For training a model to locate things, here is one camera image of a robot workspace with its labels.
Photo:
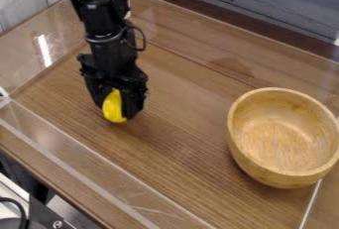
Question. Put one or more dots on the yellow lemon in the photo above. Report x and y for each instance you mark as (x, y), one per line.
(111, 107)

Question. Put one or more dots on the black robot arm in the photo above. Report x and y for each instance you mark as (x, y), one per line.
(107, 12)

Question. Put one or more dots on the clear acrylic enclosure wall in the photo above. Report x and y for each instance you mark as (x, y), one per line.
(159, 172)

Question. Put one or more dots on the brown wooden bowl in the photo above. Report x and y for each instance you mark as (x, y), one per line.
(283, 137)

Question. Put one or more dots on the black metal table frame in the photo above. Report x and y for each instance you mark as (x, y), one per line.
(48, 209)

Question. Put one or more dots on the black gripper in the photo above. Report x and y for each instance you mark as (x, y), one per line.
(109, 67)

